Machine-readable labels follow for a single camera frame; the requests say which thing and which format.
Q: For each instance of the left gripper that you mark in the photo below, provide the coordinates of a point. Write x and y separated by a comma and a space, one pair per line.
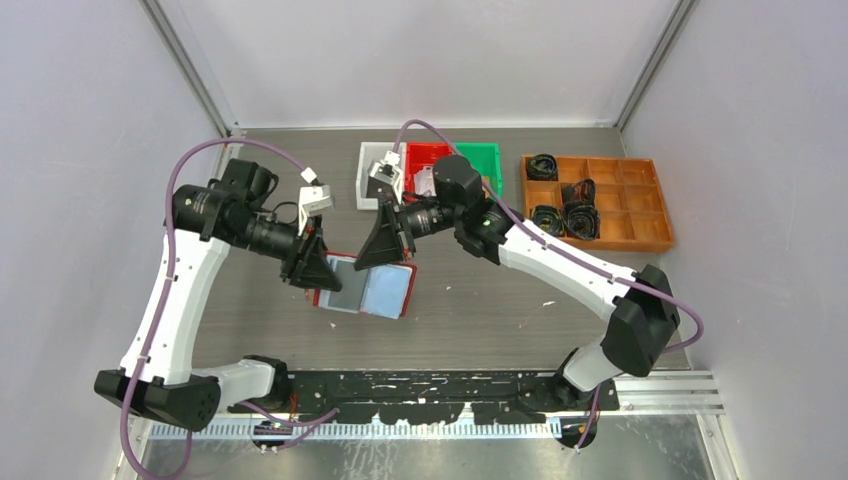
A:
315, 270

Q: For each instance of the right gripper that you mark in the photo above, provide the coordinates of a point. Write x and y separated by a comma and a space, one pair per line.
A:
385, 243

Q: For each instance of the red card holder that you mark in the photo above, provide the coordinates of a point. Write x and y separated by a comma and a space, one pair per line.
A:
383, 291

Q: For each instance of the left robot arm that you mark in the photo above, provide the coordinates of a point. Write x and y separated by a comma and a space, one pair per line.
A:
156, 379

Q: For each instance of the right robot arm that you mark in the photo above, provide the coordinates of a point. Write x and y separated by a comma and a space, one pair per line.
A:
637, 307

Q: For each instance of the silver card in red bin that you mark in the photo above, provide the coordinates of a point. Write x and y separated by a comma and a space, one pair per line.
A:
423, 182

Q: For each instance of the white plastic bin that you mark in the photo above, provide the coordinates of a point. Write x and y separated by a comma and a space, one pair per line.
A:
369, 153

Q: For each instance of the red plastic bin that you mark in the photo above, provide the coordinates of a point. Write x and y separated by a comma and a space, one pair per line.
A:
419, 155

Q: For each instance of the green plastic bin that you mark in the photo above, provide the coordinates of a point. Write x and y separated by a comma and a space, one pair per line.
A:
485, 158

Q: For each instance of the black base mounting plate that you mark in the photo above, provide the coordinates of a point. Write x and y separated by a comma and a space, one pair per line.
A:
427, 397

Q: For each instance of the rolled black belt lower left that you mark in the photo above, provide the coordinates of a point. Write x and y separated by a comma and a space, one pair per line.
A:
549, 219

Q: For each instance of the rolled black belt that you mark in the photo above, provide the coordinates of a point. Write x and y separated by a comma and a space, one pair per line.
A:
542, 167
579, 193
549, 219
581, 221

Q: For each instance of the rolled black belt top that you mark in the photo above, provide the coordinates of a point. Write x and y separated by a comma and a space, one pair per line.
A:
542, 167

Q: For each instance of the rolled black belt lower right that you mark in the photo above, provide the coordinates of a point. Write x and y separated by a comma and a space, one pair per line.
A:
581, 221

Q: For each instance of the rolled black belt middle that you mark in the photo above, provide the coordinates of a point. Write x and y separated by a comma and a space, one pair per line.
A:
579, 193

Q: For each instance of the orange compartment tray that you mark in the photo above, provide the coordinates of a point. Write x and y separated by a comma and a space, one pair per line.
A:
629, 200

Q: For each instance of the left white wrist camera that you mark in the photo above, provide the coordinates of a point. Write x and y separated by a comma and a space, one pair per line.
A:
312, 201

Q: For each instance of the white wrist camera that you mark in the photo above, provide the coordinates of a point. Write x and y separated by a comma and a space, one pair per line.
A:
385, 177
312, 201

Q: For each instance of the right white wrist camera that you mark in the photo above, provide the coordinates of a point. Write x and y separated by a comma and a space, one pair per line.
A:
385, 177

